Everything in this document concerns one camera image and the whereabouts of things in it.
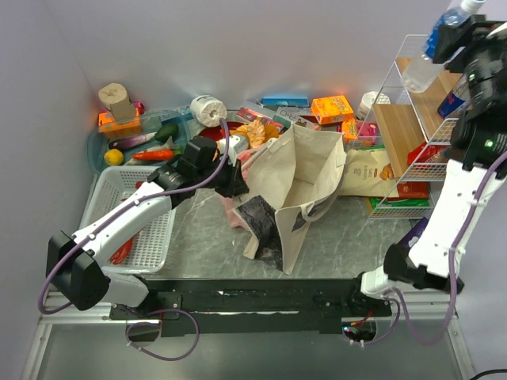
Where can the red round plate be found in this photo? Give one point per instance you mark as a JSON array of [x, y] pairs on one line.
[[217, 133]]

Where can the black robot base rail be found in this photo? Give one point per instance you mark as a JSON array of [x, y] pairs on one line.
[[185, 306]]

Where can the Pocari Sweat water bottle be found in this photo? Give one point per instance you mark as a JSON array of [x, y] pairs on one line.
[[422, 71]]

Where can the pink plastic grocery bag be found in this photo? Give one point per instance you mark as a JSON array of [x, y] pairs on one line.
[[228, 204]]

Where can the blue flat box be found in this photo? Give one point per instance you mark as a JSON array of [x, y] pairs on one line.
[[285, 100]]

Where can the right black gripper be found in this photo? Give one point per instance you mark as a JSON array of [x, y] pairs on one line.
[[451, 43]]

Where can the white perforated plastic basket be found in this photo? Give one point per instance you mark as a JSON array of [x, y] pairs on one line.
[[151, 245]]

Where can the red toothpaste box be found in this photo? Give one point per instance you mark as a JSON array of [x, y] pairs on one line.
[[251, 114]]

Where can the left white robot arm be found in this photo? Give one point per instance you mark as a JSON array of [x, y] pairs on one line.
[[75, 263]]

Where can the Red Bull can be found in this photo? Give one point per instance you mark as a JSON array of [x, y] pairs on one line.
[[457, 99]]

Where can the red candy bag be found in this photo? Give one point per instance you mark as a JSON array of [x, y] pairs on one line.
[[426, 153]]

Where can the orange box under roll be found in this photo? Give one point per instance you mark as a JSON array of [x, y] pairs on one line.
[[113, 129]]

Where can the white wire shelf rack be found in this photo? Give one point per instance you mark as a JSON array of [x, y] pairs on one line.
[[406, 119]]

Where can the toy carrot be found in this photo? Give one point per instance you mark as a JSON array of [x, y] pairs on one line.
[[154, 156]]

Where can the cassava chips bag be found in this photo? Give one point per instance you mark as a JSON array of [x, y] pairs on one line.
[[368, 173]]

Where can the red snack packet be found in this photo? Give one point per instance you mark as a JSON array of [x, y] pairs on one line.
[[413, 190]]

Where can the beige canvas tote bag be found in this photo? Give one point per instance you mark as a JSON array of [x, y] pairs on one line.
[[293, 181]]

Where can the white paper cup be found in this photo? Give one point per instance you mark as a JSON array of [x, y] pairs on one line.
[[367, 101]]

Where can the teal plastic tray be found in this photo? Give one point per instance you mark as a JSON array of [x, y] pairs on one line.
[[151, 122]]

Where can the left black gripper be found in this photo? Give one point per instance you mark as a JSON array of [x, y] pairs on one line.
[[234, 184]]

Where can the purple box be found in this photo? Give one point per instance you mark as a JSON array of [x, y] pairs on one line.
[[413, 235]]

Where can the green snack packet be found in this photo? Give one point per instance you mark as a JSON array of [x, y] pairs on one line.
[[402, 203]]

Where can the brown toilet paper roll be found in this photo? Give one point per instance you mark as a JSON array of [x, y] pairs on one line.
[[115, 98]]

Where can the yellow lemon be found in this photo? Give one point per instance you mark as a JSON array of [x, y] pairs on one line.
[[113, 157]]

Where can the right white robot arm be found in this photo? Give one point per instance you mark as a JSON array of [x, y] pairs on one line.
[[475, 170]]

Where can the croissant bread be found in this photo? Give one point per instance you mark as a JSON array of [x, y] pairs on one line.
[[257, 133]]

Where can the red toy lobster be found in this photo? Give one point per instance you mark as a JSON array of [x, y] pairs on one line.
[[122, 253]]

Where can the orange snack box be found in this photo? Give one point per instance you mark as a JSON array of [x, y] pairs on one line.
[[331, 110]]

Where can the white toilet paper roll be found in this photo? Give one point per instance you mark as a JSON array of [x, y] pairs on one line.
[[208, 110]]

